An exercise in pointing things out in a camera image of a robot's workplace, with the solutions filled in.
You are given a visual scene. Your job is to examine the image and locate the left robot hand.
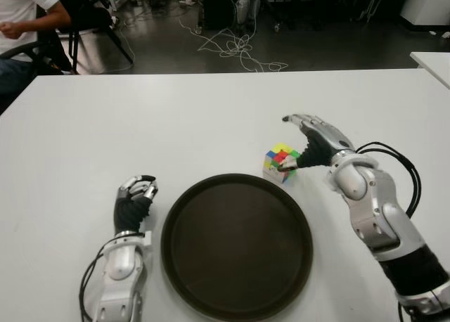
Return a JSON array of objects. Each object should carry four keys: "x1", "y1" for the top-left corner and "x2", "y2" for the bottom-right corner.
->
[{"x1": 112, "y1": 174, "x2": 158, "y2": 233}]

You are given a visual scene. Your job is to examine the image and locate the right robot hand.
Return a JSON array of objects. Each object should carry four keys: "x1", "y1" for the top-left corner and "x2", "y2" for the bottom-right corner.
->
[{"x1": 277, "y1": 113, "x2": 356, "y2": 172}]

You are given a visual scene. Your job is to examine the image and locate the multicoloured Rubik's cube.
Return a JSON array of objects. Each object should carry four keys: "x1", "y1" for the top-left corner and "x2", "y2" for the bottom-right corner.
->
[{"x1": 262, "y1": 143, "x2": 302, "y2": 184}]

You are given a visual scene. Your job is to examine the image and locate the dark round plate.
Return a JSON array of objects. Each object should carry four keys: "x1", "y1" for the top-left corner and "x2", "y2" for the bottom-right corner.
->
[{"x1": 160, "y1": 173, "x2": 314, "y2": 322}]

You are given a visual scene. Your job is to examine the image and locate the white side table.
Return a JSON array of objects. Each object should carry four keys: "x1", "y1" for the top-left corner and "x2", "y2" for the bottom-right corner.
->
[{"x1": 410, "y1": 51, "x2": 450, "y2": 89}]

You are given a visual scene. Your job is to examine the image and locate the silver background robot legs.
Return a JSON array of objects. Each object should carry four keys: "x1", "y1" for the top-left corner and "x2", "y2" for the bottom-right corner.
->
[{"x1": 237, "y1": 0, "x2": 263, "y2": 30}]

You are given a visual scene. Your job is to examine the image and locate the white cabinet with black base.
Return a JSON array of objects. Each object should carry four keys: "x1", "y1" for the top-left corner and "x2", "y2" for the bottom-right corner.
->
[{"x1": 400, "y1": 0, "x2": 450, "y2": 33}]

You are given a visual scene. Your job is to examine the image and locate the black cabinet on casters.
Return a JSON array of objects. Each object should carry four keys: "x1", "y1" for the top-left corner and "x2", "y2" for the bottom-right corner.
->
[{"x1": 200, "y1": 0, "x2": 240, "y2": 31}]

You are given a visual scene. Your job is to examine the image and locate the black office chair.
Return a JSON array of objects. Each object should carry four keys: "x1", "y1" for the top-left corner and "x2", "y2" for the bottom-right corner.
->
[{"x1": 34, "y1": 0, "x2": 136, "y2": 75}]

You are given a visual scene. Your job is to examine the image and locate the person in white shirt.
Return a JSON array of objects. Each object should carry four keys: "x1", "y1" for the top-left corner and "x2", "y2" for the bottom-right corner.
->
[{"x1": 0, "y1": 0, "x2": 73, "y2": 91}]

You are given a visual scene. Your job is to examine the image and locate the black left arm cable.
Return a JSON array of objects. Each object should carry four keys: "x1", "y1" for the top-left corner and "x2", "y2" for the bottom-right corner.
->
[{"x1": 79, "y1": 250, "x2": 108, "y2": 322}]

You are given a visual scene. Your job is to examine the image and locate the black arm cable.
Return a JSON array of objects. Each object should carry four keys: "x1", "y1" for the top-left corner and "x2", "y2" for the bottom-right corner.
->
[
  {"x1": 79, "y1": 250, "x2": 108, "y2": 322},
  {"x1": 354, "y1": 141, "x2": 421, "y2": 217}
]

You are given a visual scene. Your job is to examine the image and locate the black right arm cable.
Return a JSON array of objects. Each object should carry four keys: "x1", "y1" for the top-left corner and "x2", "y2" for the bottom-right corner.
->
[{"x1": 354, "y1": 141, "x2": 421, "y2": 217}]

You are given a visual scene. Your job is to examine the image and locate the tangled white floor cable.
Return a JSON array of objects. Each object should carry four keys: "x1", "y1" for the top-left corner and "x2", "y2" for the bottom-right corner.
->
[{"x1": 179, "y1": 18, "x2": 290, "y2": 73}]

